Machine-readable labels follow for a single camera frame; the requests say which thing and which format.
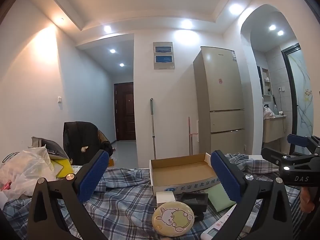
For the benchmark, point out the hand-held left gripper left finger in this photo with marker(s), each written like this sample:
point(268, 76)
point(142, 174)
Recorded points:
point(93, 175)

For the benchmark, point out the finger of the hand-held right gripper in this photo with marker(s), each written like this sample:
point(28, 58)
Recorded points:
point(298, 140)
point(271, 155)

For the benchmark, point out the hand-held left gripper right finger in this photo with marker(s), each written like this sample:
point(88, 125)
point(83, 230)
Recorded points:
point(225, 177)

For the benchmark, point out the black plastic tray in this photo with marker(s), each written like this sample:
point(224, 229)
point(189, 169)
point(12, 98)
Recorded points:
point(193, 201)

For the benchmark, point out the cardboard box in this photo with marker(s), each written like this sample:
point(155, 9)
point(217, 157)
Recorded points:
point(180, 170)

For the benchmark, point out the round yellow rabbit mirror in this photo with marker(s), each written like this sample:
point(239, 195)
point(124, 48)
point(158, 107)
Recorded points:
point(172, 217)

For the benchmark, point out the person's right hand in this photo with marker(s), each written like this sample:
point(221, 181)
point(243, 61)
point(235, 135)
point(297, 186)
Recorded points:
point(308, 200)

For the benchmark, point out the small brown floor carton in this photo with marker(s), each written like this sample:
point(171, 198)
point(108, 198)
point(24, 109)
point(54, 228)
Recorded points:
point(110, 162)

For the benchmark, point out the bathroom vanity cabinet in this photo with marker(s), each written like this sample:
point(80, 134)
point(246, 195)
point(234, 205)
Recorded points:
point(273, 130)

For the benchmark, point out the yellow box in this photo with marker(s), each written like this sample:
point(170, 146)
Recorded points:
point(62, 168)

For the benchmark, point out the brown garment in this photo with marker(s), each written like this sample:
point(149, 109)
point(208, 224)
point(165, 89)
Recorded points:
point(103, 136)

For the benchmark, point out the chair with black jacket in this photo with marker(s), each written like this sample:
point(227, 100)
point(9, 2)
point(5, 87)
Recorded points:
point(80, 137)

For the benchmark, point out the pile of pale cloth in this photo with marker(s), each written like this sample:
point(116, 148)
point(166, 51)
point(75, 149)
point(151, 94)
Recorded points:
point(268, 112)

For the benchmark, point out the blue plaid blanket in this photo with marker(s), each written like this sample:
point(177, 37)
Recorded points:
point(125, 205)

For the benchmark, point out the painted glass sliding door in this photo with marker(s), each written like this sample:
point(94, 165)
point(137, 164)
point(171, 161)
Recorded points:
point(303, 92)

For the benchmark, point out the red broom stick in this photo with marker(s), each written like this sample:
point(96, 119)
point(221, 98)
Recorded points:
point(190, 135)

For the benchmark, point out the white digital thermometer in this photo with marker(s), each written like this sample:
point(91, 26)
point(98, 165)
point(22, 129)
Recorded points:
point(212, 233)

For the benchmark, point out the white charger block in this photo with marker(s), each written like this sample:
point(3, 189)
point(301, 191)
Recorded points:
point(165, 199)

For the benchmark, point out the white plastic bag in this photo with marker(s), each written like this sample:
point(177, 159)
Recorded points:
point(27, 170)

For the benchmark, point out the dark wooden door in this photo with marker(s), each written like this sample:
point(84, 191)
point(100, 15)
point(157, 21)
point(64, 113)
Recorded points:
point(125, 110)

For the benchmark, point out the beige refrigerator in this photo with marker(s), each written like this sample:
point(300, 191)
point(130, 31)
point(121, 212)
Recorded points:
point(220, 92)

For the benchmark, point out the pink packet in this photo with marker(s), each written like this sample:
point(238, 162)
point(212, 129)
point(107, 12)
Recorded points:
point(6, 185)

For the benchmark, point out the wall socket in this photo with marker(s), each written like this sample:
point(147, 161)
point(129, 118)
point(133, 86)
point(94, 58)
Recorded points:
point(281, 89)

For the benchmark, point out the bathroom wall shelf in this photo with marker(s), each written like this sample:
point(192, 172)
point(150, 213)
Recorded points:
point(265, 80)

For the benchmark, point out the wall electrical panel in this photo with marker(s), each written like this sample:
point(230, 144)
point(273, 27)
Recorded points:
point(163, 55)

